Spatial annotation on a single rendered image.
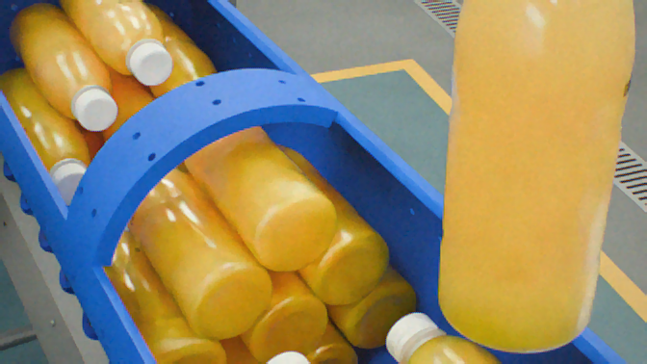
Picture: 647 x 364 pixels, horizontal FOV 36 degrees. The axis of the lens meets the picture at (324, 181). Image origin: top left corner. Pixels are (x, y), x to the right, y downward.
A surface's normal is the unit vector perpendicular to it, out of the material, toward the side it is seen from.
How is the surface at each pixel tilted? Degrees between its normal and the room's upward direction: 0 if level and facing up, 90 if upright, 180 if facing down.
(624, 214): 0
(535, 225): 87
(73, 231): 73
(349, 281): 88
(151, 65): 90
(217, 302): 90
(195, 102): 15
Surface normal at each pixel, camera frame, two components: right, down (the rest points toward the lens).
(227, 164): -0.53, -0.49
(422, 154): 0.03, -0.83
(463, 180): -0.85, 0.28
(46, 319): -0.81, -0.04
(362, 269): 0.45, 0.51
